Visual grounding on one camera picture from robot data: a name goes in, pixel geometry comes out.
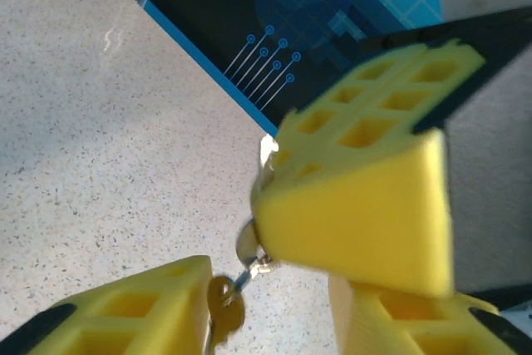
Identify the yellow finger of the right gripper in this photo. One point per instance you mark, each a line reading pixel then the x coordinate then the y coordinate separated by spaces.
pixel 365 213

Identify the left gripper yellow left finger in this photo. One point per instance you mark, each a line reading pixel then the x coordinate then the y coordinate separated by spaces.
pixel 124 321

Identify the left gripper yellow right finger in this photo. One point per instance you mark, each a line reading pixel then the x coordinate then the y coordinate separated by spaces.
pixel 395 330

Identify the brass key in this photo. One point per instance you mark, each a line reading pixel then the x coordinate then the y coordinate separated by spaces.
pixel 226 313

